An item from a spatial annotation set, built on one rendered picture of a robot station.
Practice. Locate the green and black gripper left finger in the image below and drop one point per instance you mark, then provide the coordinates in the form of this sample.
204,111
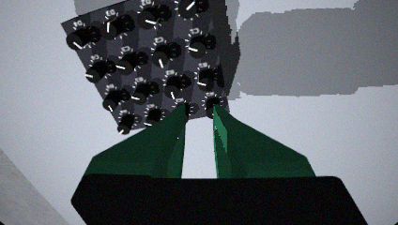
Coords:
147,152

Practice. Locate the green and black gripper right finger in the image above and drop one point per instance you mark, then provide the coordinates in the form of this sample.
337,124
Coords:
252,153

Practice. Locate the black knob box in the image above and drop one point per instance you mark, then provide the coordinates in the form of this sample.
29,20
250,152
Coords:
168,52

